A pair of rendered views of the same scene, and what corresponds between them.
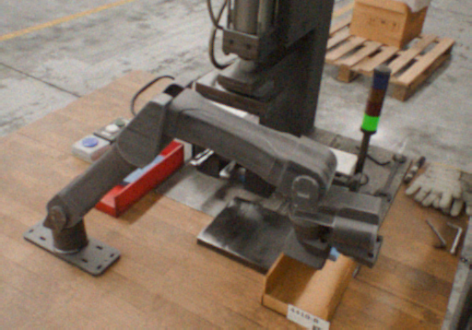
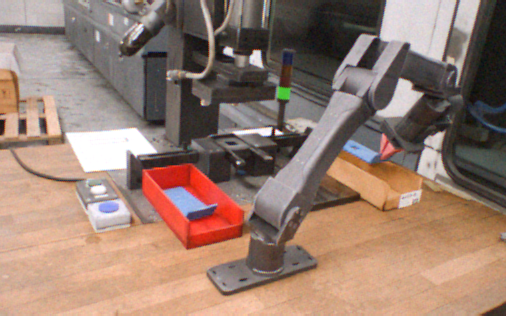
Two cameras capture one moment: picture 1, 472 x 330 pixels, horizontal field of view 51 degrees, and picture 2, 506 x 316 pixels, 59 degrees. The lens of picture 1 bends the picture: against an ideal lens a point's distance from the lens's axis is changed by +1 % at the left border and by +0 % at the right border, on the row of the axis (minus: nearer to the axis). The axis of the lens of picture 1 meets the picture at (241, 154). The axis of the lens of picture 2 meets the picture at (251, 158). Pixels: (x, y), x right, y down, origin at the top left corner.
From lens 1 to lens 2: 1.04 m
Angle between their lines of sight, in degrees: 54
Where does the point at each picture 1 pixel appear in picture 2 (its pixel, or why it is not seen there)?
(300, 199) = (449, 89)
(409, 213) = not seen: hidden behind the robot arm
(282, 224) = not seen: hidden behind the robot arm
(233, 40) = (248, 36)
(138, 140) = (388, 83)
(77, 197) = (313, 183)
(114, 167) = (350, 127)
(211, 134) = (414, 62)
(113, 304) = (356, 266)
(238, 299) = (374, 217)
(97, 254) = (292, 255)
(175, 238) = not seen: hidden behind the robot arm
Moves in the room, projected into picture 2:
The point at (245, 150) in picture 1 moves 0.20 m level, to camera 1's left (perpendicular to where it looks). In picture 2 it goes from (427, 68) to (402, 81)
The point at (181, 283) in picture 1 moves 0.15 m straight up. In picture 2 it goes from (347, 232) to (360, 167)
